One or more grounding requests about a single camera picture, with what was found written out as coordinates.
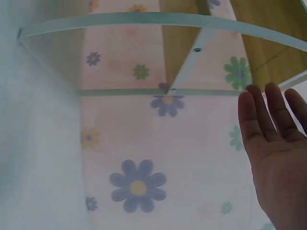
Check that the person's right hand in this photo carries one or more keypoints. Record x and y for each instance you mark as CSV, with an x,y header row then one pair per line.
x,y
280,172

